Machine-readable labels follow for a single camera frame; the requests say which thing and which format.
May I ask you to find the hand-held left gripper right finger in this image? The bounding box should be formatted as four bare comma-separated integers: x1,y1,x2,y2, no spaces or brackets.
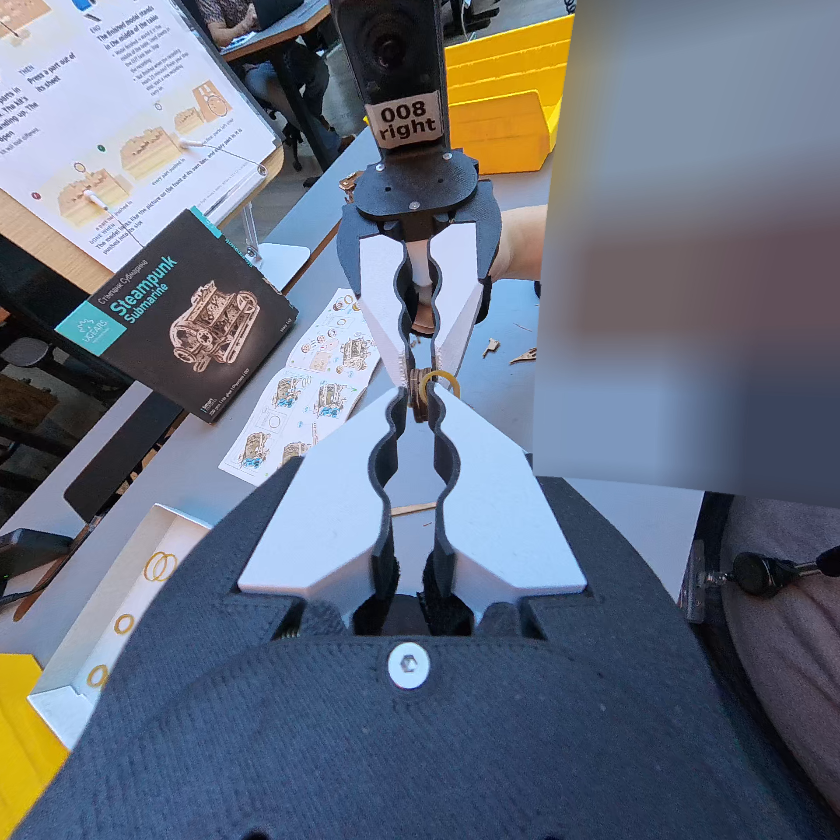
423,382,588,636

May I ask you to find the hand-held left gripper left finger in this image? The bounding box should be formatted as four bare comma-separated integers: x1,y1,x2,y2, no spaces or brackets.
238,386,409,636

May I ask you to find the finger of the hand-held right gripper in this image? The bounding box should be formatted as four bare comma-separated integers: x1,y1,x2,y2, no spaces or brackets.
357,233,416,389
428,222,487,385

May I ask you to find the round wooden gear disc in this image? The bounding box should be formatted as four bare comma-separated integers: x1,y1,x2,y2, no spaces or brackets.
407,367,434,424

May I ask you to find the white cardboard tray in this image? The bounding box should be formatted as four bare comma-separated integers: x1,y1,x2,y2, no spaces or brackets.
26,503,217,750

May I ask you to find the person's right forearm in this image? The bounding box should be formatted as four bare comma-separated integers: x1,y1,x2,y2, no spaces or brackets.
491,205,549,283

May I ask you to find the grey desk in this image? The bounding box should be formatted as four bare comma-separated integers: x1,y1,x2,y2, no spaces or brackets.
0,128,706,660

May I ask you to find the wooden desk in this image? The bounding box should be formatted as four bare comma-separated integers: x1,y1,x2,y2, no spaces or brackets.
220,0,336,63

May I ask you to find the black desk clamp knob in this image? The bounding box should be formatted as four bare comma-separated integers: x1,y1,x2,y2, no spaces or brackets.
682,541,840,624

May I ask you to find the clear poster stand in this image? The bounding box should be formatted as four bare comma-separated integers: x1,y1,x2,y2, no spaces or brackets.
200,154,311,296

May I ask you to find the yellow plastic bin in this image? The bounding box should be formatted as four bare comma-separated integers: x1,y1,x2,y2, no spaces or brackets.
445,13,575,109
0,653,70,828
448,88,560,173

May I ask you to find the illustrated assembly booklet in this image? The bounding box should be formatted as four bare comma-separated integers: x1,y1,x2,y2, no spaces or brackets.
218,287,388,488

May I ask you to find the black flat pad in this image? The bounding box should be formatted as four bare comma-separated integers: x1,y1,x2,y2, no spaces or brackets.
64,392,186,526

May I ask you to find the black model kit box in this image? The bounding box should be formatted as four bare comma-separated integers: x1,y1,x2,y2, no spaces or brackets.
55,208,299,425

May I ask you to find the instruction poster with wooden board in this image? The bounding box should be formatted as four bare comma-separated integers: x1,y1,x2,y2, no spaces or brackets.
0,0,284,277

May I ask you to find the person's grey trouser leg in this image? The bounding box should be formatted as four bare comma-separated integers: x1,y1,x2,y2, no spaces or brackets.
721,495,840,818

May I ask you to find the black office chair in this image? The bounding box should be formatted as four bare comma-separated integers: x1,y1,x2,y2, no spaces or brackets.
0,233,132,506

